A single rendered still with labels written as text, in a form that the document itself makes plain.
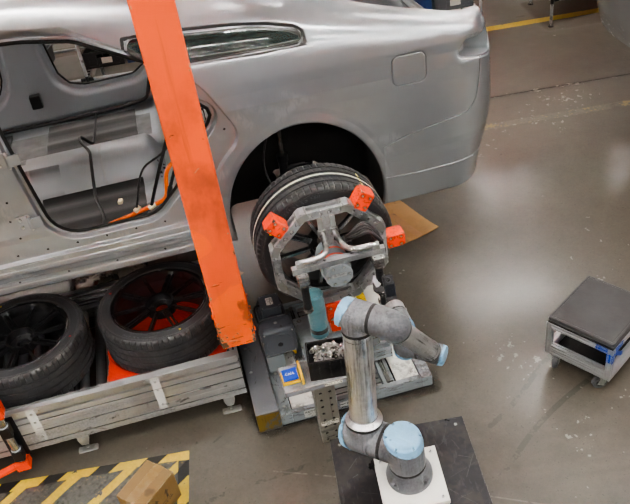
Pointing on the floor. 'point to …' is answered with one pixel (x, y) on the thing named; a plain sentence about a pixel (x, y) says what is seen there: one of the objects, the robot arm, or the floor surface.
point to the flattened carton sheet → (409, 220)
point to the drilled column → (327, 412)
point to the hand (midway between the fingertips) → (378, 275)
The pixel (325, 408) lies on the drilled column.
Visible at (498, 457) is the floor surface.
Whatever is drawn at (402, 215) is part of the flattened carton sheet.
